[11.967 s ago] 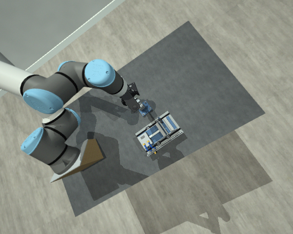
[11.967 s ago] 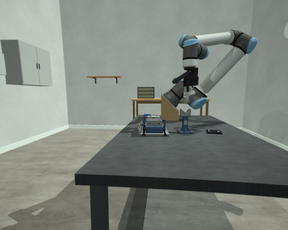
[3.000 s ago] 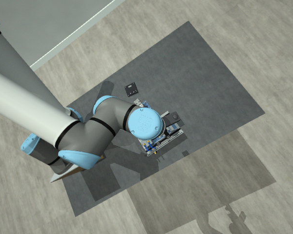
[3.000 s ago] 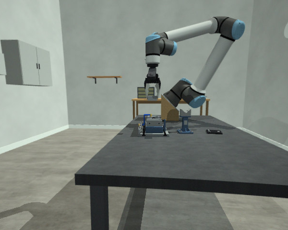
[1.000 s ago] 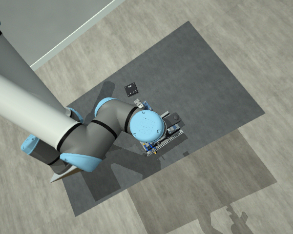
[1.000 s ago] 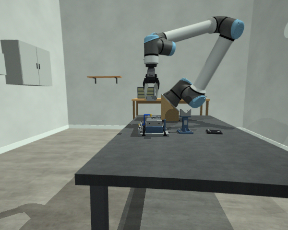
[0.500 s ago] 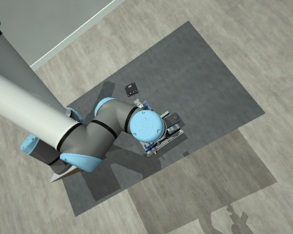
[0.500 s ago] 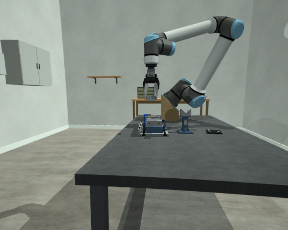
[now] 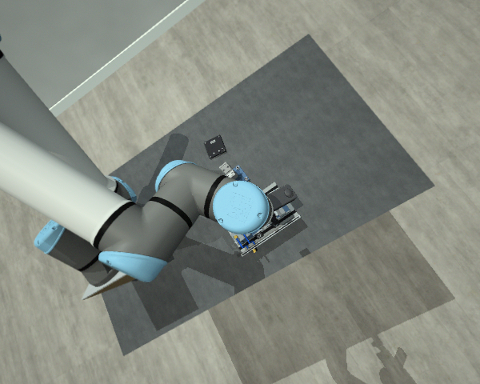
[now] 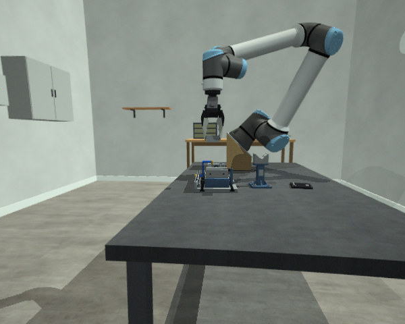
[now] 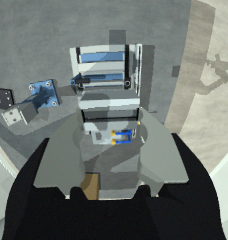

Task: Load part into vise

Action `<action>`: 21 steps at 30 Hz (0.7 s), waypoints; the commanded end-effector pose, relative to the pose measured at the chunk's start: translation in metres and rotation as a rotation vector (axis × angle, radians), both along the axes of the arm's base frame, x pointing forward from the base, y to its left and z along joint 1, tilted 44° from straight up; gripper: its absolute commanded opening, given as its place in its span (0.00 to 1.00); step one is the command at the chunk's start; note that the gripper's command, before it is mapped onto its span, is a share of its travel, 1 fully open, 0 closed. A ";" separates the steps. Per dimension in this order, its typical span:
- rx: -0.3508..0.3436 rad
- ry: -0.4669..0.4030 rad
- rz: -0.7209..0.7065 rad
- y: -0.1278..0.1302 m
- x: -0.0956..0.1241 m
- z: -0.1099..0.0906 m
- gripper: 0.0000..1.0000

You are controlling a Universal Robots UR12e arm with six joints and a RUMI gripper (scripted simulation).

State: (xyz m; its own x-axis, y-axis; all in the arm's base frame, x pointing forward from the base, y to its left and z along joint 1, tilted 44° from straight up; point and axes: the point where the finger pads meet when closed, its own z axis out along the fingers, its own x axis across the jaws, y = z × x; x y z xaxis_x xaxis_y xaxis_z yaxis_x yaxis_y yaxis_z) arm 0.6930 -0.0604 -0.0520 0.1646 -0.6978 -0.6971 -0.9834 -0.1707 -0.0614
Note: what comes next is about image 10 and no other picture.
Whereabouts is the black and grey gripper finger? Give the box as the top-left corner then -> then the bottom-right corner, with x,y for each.
217,110 -> 224,140
201,110 -> 209,140

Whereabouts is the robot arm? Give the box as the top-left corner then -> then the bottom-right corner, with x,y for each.
201,22 -> 344,153

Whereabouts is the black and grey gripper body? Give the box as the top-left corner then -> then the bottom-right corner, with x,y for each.
205,90 -> 221,118

